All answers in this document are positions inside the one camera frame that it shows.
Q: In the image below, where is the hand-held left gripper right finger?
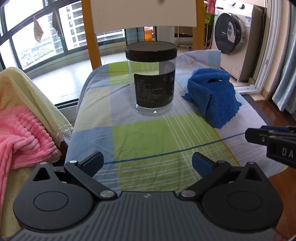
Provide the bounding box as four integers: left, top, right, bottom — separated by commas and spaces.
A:
178, 152, 266, 202

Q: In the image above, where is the pale yellow towel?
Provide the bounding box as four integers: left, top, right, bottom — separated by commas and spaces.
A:
0, 67, 74, 237

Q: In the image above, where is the white sliding door frame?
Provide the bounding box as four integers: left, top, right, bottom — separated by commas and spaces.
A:
251, 0, 284, 93

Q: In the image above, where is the metal rack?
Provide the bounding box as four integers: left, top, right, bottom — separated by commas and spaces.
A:
177, 26, 193, 50

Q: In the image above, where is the black window frame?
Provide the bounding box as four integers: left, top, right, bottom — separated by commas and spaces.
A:
0, 0, 126, 72

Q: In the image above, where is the blue towel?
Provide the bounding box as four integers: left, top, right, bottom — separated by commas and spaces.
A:
182, 68, 242, 129

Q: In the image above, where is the clear jar with black lid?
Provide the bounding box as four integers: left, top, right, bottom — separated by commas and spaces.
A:
125, 42, 177, 116

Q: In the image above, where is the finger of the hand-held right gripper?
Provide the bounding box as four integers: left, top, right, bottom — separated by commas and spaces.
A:
260, 125, 296, 135
245, 128, 271, 146

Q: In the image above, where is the beige washing machine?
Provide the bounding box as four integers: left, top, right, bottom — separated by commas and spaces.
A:
211, 3, 266, 81

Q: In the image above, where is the pink fluffy towel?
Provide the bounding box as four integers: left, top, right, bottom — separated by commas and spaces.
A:
0, 104, 62, 223

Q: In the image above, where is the wooden chair with white back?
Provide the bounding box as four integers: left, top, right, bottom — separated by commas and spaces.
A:
81, 0, 206, 71

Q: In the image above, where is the checked bed sheet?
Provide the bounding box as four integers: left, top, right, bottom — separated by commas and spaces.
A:
65, 49, 288, 197

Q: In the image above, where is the grey hanging cloth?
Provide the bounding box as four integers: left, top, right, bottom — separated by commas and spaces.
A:
52, 9, 64, 39

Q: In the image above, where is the grey blue curtain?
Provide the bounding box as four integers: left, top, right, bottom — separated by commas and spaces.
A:
272, 0, 296, 114

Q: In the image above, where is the grey door mat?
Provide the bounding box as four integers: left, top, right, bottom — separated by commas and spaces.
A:
242, 94, 274, 127

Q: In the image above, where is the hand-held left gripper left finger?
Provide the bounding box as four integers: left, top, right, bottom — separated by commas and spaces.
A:
32, 152, 117, 202

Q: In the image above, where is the patterned hanging cloth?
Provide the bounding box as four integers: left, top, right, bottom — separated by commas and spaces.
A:
33, 16, 44, 43

